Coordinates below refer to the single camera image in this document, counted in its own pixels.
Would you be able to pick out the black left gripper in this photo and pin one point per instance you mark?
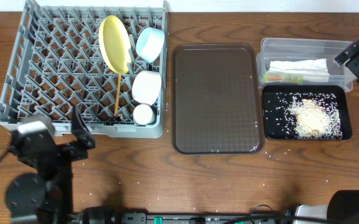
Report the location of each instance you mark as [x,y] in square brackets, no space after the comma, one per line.
[84,139]

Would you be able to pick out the white paper napkin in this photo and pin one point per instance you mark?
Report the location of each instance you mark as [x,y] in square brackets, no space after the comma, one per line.
[311,70]

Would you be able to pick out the wooden chopstick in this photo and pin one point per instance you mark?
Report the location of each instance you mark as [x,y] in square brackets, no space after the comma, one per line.
[118,91]

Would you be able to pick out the white plastic cup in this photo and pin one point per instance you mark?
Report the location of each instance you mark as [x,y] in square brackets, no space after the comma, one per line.
[143,115]

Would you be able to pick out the green orange snack wrapper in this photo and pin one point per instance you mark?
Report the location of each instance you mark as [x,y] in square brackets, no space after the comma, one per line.
[282,78]

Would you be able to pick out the white round bowl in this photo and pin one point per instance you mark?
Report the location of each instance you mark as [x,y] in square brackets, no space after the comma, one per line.
[146,87]

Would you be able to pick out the rice food scraps pile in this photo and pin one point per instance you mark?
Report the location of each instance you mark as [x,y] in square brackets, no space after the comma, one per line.
[302,116]

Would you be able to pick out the yellow round plate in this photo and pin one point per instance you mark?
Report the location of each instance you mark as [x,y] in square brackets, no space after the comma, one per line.
[115,44]

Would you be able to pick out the light blue round bowl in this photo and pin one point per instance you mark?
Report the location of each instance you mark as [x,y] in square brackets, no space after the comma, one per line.
[150,43]

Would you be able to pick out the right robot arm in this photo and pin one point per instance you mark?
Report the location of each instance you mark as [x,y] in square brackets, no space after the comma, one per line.
[344,204]

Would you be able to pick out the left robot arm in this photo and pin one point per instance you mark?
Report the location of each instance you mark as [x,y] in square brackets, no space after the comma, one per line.
[45,195]

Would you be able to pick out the clear plastic waste bin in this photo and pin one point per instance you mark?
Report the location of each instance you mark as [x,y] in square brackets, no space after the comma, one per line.
[286,49]

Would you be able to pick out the black rectangular waste tray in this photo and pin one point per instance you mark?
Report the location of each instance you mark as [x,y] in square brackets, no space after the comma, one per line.
[336,90]

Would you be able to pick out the grey plastic dish rack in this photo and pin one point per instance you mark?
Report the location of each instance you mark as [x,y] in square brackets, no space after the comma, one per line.
[56,64]

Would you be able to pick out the dark brown serving tray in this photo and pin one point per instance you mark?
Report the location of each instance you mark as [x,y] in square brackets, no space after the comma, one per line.
[216,105]

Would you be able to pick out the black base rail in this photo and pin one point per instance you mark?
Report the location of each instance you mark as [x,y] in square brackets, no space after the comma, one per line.
[109,215]

